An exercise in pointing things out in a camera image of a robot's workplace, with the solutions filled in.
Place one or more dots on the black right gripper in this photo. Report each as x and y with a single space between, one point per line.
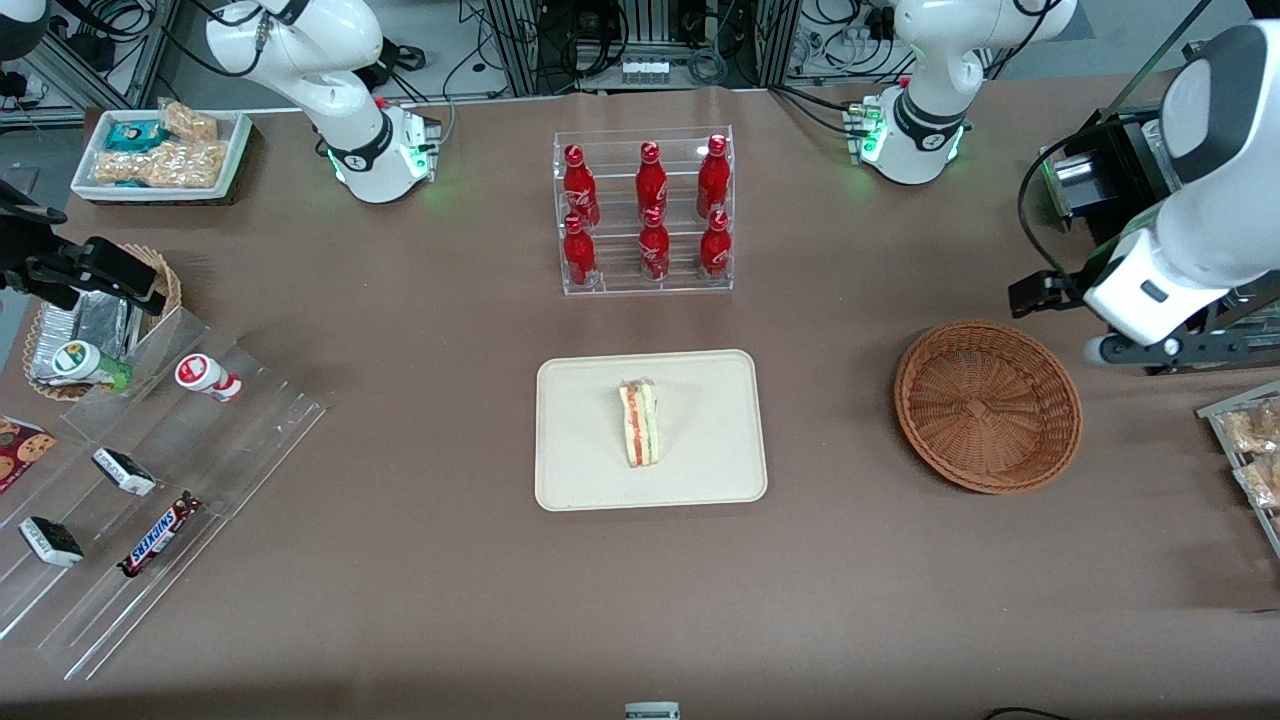
32 262

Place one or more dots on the triangle sandwich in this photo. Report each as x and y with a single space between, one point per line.
640 425

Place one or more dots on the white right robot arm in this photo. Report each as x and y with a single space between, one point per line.
340 110

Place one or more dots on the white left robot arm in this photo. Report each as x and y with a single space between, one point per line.
935 60

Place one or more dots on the light tan wicker basket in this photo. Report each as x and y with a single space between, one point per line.
168 285

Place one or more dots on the brown round wicker basket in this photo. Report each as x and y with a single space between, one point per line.
985 405

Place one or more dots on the white rectangular snack tray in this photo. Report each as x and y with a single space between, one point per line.
235 150

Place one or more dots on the grey rectangular snack tray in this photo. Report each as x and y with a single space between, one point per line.
1215 415

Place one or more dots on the cream plastic tray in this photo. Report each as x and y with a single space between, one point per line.
580 440

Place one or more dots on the silver foil packet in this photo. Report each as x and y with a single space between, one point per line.
100 322
52 328

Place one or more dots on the green white yogurt bottle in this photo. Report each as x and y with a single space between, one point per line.
85 365

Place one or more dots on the large nut bar packet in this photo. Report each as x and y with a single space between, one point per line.
160 165

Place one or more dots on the black and silver machine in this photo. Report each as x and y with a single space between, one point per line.
1110 180

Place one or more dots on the teal snack packet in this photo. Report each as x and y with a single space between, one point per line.
133 136

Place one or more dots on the red white yogurt bottle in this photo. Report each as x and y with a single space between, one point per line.
205 376

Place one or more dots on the small nut bar packet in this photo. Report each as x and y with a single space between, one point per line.
190 122

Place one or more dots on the chocolate chip cookie box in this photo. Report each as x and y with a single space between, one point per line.
22 450

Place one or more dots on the black and white snack box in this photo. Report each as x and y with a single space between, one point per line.
50 541
124 472

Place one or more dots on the clear acrylic stepped shelf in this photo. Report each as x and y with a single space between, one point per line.
240 440

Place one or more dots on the clear bag of pastry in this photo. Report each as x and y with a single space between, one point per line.
1262 482
1255 428

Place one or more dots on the Snickers chocolate bar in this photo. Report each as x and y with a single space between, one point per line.
158 536

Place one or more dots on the red cola bottle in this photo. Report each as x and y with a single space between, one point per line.
580 190
651 185
713 180
654 250
578 255
714 248

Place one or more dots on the clear acrylic bottle rack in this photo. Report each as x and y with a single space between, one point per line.
620 280

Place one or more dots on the white power strip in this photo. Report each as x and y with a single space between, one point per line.
646 71

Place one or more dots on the small grey white device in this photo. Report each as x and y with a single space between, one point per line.
652 711

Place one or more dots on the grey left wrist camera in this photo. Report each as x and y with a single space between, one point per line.
1110 350

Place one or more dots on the aluminium profile frame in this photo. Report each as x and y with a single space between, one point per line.
140 50
520 50

